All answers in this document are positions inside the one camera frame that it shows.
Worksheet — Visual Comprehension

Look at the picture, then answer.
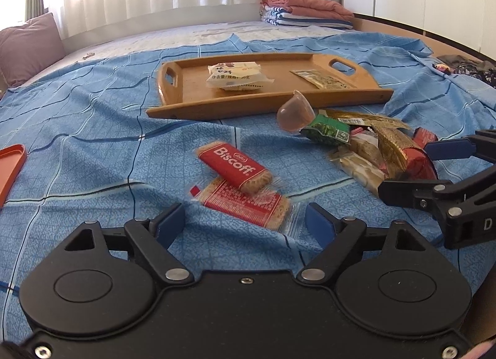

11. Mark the shiny red snack packet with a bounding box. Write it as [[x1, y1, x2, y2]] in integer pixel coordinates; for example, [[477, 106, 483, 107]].
[[402, 147, 439, 182]]

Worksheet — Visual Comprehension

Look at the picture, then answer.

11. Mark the orange plastic tray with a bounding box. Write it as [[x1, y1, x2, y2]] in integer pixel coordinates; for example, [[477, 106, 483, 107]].
[[0, 144, 28, 208]]

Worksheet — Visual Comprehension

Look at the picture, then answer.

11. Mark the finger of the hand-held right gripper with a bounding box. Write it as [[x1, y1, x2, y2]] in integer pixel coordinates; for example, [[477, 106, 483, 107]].
[[423, 130, 496, 164], [377, 164, 496, 213]]

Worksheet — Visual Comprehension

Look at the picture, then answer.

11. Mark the blue plaid bed sheet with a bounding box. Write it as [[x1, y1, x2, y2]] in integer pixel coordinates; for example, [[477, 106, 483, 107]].
[[0, 32, 496, 338]]

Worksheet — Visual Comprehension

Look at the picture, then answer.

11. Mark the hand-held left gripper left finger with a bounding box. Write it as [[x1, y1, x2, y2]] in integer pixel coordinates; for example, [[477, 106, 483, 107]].
[[63, 202, 195, 287]]

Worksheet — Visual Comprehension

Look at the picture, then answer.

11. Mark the wooden bed frame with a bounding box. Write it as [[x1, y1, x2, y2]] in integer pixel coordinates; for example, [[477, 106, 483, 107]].
[[352, 12, 496, 65]]

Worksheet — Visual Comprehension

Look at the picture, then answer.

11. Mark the white quilted mattress cover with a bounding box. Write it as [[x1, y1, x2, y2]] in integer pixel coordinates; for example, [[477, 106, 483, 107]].
[[27, 19, 363, 84]]

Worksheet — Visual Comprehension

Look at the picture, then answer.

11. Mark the folded pink blanket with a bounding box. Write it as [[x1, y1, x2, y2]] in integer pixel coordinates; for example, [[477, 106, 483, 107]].
[[261, 0, 356, 20]]

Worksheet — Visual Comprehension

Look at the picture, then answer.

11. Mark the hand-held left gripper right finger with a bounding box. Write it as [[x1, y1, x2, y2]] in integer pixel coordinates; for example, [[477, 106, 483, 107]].
[[297, 202, 427, 287]]

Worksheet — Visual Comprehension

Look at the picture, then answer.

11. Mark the green snack packet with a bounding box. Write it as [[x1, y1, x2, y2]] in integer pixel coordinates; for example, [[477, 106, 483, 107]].
[[300, 112, 352, 146]]

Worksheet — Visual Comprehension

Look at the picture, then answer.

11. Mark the dark floral cloth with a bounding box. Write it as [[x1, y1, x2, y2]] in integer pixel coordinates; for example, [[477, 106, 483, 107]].
[[437, 54, 496, 89]]

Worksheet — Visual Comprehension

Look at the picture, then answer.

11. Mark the clear plastic jelly cup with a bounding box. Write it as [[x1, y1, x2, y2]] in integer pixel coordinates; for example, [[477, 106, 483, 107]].
[[277, 90, 317, 134]]

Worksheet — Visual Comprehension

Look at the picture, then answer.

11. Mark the wooden tray with handles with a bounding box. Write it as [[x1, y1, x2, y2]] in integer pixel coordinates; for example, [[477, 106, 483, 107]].
[[146, 52, 394, 121]]

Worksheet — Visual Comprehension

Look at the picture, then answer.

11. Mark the gold patterned snack packet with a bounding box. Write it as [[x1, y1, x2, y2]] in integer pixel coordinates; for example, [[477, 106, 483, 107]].
[[375, 126, 425, 174]]

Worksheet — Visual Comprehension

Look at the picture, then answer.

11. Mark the folded blue striped cloth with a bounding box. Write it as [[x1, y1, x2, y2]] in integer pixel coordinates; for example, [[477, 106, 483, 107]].
[[261, 4, 354, 30]]

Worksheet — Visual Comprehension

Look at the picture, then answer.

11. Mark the small red snack packet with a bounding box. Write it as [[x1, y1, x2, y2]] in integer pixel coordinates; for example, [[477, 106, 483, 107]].
[[412, 126, 439, 143]]

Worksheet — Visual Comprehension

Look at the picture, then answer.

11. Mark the yellow nut snack packet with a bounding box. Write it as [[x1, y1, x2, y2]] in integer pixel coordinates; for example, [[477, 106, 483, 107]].
[[290, 69, 350, 90]]

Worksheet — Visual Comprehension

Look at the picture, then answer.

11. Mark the white snack packet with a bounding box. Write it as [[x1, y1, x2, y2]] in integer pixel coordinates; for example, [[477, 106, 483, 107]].
[[206, 62, 274, 94]]

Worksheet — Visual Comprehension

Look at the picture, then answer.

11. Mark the red caramel biscuit packet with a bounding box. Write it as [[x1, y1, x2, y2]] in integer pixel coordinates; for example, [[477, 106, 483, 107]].
[[188, 177, 300, 234], [195, 141, 274, 194]]

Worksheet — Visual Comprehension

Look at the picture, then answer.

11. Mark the purple pillow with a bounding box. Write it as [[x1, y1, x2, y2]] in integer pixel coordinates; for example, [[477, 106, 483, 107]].
[[0, 12, 67, 88]]

